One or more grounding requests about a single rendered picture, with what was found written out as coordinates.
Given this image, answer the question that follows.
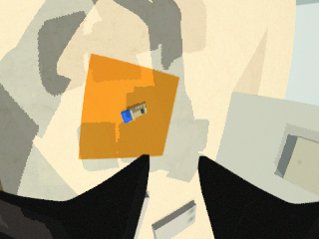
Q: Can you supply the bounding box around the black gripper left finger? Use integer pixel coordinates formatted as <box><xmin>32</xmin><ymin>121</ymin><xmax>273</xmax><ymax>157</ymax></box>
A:
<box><xmin>0</xmin><ymin>154</ymin><xmax>151</xmax><ymax>239</ymax></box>

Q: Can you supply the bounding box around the orange translucent square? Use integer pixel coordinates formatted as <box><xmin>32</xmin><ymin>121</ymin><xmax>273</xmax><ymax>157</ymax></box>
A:
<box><xmin>79</xmin><ymin>53</ymin><xmax>179</xmax><ymax>159</ymax></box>

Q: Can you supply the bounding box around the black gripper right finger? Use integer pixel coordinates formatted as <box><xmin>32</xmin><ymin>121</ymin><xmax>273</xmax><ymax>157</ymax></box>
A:
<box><xmin>198</xmin><ymin>156</ymin><xmax>319</xmax><ymax>239</ymax></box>

